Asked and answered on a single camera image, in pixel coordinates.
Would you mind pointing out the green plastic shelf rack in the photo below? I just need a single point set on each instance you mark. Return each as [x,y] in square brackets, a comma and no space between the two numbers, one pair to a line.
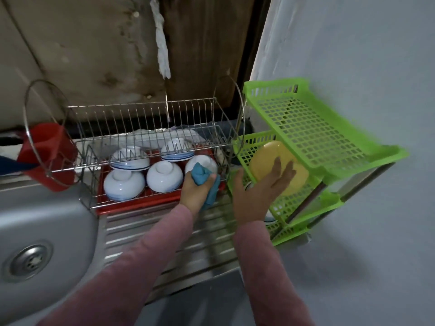
[319,132]

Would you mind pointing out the person's right hand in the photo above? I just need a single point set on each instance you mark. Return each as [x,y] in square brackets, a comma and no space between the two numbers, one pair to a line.
[255,197]

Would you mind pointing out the stainless steel sink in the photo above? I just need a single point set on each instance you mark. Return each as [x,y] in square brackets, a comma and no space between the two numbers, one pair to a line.
[54,234]

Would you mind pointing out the stack of white bowls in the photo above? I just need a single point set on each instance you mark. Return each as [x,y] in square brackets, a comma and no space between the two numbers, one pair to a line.
[270,216]

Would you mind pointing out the person's left forearm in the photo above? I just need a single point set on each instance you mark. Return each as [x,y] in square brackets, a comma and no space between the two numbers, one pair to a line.
[115,281]

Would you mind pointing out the red plastic cutlery cup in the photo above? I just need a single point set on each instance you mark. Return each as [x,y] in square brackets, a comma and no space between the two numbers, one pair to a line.
[47,152]

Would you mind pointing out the blue cleaning cloth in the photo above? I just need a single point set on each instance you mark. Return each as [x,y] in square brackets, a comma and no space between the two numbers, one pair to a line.
[202,176]

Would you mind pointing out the weathered wooden board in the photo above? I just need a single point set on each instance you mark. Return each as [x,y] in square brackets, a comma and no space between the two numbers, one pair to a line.
[81,51]

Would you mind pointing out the person's left hand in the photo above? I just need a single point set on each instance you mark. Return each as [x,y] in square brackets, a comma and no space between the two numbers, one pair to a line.
[196,195]

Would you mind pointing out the blue rice paddle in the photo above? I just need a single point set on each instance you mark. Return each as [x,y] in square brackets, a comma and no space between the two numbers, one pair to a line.
[10,159]

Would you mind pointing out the white hanging cloth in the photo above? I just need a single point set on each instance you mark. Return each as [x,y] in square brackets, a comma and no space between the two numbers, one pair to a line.
[161,37]

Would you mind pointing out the person's right forearm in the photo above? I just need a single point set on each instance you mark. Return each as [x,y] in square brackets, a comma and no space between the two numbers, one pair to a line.
[268,281]

